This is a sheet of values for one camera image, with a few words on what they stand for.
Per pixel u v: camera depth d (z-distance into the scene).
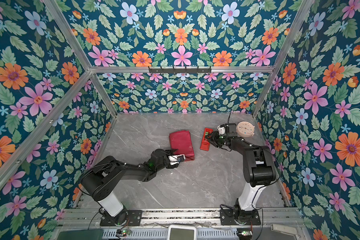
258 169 0.49
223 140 0.78
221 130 0.91
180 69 0.93
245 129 1.08
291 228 0.68
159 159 0.71
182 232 0.67
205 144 0.95
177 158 0.78
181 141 0.95
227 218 0.74
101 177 0.50
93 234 0.69
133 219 0.74
